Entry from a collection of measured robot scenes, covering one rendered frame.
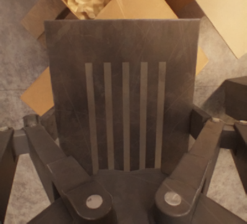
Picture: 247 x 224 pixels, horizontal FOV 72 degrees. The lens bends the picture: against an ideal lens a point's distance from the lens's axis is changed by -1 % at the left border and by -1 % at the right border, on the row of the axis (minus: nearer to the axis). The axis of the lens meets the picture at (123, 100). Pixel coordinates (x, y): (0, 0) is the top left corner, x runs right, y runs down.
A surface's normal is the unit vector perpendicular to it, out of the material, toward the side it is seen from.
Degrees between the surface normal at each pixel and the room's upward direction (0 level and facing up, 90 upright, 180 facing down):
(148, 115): 0
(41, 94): 0
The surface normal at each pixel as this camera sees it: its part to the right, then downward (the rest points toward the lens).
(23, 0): 0.03, 0.27
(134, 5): 0.31, -0.01
